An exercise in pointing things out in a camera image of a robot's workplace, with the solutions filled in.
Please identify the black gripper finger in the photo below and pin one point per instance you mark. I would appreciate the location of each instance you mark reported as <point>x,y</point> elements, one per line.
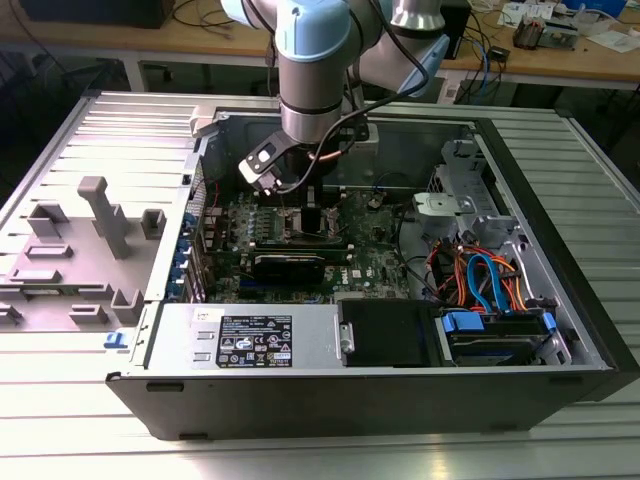
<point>312,220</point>

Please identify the thin metal locking lever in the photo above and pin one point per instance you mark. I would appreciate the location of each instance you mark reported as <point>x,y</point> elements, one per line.
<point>284,210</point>

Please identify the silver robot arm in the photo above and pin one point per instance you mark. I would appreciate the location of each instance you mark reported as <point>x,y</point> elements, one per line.
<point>310,90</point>

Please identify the CPU socket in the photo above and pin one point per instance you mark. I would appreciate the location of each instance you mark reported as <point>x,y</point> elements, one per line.
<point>334,236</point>

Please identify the blue slot latch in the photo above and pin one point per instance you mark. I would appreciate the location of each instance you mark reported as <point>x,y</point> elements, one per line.
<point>189,223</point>
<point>185,249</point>
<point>180,271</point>
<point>176,291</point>

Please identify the black graphics card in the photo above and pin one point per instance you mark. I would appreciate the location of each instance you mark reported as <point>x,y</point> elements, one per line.
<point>287,270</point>

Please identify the green motherboard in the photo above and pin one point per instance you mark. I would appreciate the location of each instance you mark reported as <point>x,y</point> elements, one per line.
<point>370,250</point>

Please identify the silver drive cage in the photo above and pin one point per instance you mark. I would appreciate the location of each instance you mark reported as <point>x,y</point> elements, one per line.
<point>452,170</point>

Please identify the long wooden desk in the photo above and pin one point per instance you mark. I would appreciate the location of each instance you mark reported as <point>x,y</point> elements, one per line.
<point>200,42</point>

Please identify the hard disk in blue carrier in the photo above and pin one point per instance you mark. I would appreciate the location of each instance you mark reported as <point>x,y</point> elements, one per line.
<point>462,321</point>

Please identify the black PC case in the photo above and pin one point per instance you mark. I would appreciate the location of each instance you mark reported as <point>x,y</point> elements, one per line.
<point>325,405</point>

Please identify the silver power supply unit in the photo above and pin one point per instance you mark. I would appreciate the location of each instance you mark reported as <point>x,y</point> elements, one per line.
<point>170,340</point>

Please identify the small black tower box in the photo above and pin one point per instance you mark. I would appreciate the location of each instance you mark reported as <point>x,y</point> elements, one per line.
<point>462,30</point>

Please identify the small black adapter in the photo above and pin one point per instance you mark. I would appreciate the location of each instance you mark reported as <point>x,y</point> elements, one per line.
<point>499,54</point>

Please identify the small blue clip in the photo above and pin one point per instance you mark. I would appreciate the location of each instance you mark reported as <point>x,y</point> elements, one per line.
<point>114,341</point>

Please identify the grey parts rack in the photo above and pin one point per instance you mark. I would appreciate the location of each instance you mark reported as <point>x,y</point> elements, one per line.
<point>75,270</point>

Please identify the printed paper card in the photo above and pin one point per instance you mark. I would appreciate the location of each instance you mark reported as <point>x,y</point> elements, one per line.
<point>512,14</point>

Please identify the copper coil device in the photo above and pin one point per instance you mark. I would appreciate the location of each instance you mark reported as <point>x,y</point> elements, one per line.
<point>530,32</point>

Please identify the black equipment case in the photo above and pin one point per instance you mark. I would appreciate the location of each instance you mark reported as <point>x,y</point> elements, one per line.
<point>100,12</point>

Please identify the grey metal device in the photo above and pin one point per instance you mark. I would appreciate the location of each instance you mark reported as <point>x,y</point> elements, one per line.
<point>565,34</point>

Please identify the white paper sheet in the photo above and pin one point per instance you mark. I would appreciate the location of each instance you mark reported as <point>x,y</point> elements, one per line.
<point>617,42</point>

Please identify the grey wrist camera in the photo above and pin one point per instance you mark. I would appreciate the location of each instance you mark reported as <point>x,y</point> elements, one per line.
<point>367,142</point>

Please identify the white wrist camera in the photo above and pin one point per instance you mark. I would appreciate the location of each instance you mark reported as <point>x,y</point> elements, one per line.
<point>257,165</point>

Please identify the silver metal bracket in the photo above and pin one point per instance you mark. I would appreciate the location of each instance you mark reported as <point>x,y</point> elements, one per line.
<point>440,205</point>

